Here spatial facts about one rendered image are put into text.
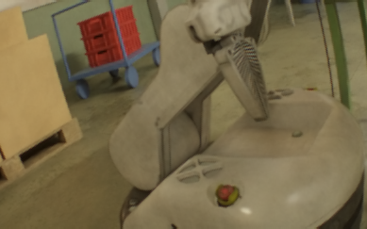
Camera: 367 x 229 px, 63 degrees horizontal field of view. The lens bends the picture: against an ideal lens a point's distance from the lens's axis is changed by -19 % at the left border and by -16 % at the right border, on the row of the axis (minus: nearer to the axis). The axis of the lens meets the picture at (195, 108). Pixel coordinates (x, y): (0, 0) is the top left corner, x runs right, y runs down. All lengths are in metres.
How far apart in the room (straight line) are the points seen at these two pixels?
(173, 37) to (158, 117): 0.20
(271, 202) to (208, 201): 0.11
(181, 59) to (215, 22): 0.27
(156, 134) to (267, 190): 0.34
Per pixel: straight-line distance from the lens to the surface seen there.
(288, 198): 0.59
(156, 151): 0.85
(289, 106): 0.90
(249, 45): 0.51
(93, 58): 3.50
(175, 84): 0.73
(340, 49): 0.96
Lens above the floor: 0.68
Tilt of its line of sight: 18 degrees down
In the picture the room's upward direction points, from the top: 15 degrees counter-clockwise
